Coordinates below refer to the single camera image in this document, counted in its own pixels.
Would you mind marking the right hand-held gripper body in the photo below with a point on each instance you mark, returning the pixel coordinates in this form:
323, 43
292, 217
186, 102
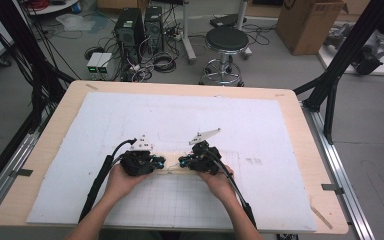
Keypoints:
203, 160

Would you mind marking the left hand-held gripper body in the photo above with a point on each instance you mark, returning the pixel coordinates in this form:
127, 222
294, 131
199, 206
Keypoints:
136, 163

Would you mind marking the cream towel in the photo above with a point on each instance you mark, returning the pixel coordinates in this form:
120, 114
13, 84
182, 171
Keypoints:
171, 165

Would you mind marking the person's left hand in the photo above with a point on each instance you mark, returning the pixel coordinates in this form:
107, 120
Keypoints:
123, 185

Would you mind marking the person's right hand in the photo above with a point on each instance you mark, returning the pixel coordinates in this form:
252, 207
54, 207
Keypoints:
218, 186

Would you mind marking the white gridded foam mat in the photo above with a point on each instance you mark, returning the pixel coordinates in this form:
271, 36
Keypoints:
263, 133

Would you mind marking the white power supply unit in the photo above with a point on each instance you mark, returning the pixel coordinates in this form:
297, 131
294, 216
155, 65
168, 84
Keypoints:
93, 63
105, 65

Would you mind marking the white desk leg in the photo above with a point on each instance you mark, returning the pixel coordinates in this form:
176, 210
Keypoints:
242, 13
188, 36

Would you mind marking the black round stool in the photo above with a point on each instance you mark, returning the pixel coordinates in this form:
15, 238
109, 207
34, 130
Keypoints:
226, 40

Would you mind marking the wide black computer tower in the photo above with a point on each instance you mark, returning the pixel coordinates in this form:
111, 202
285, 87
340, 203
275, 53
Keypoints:
128, 33

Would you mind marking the narrow black computer tower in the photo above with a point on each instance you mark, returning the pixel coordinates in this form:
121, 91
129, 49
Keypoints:
153, 30

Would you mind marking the thin wooden strip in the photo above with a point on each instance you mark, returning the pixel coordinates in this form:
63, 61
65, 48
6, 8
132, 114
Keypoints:
321, 216

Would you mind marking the black flat device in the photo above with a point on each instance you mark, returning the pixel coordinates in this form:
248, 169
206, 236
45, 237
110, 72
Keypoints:
225, 20

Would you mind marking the clear plastic bag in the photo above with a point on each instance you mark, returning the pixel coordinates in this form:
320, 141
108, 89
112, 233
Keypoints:
75, 22

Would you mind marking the brown cardboard box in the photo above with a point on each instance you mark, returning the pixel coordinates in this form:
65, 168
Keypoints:
308, 26

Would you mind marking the round white table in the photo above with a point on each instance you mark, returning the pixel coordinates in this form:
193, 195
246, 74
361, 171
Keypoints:
56, 7

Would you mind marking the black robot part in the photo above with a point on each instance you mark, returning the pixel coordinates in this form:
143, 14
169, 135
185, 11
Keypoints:
366, 61

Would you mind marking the aluminium rail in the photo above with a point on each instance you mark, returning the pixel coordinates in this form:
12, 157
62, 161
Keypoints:
340, 173
10, 173

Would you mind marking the black frame strut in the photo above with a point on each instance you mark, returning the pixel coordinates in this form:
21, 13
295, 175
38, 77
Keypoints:
343, 56
23, 50

